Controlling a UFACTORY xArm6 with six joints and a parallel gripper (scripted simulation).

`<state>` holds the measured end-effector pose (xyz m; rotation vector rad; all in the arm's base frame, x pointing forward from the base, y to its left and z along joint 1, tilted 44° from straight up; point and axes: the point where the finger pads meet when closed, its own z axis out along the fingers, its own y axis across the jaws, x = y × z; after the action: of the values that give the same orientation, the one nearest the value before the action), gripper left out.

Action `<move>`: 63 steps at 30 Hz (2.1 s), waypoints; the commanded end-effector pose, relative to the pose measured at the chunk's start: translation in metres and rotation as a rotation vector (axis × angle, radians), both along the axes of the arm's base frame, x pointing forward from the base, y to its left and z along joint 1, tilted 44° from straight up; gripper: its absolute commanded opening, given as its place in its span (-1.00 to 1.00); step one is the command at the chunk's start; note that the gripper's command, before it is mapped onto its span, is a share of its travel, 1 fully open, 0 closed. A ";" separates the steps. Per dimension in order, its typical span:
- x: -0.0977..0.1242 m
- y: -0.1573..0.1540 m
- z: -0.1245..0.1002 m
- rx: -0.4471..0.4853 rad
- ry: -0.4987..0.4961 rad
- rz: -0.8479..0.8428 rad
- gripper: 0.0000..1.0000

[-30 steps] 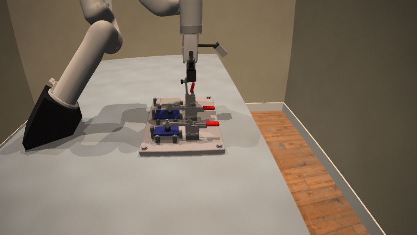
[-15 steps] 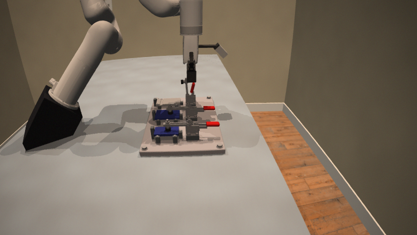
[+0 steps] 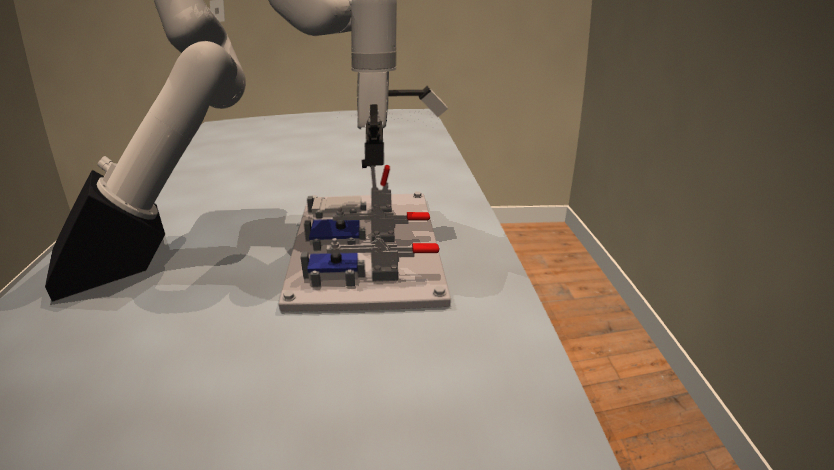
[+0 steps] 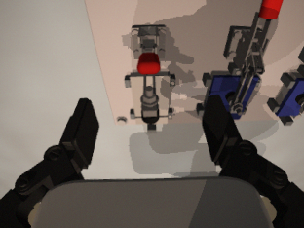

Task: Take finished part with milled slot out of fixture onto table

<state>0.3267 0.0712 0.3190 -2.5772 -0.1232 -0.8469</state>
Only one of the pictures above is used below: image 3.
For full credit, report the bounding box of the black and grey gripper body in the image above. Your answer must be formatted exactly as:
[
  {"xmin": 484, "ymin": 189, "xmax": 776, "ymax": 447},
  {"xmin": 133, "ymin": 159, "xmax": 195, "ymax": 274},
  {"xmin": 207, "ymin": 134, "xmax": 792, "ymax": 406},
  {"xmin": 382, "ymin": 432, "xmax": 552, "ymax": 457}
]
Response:
[{"xmin": 352, "ymin": 67, "xmax": 396, "ymax": 129}]

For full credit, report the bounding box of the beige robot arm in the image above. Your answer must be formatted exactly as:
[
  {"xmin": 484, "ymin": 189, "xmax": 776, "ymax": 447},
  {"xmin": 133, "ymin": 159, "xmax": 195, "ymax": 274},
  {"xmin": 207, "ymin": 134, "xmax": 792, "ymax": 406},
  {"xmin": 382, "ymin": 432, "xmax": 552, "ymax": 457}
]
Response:
[{"xmin": 97, "ymin": 0, "xmax": 397, "ymax": 220}]

